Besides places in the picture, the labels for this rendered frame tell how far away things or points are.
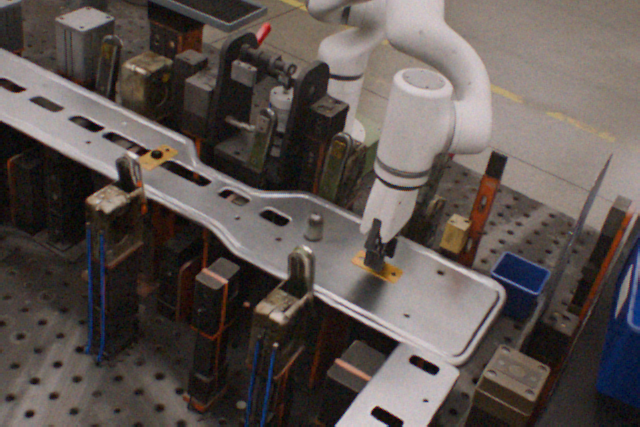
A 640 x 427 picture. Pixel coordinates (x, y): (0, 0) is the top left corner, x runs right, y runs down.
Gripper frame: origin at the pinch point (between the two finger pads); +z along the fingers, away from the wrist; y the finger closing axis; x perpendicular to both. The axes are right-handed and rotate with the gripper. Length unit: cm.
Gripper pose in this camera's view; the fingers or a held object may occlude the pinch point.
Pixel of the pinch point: (380, 252)
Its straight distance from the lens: 132.1
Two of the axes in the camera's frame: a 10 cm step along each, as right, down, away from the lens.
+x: 8.5, 4.0, -3.4
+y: -5.1, 4.4, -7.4
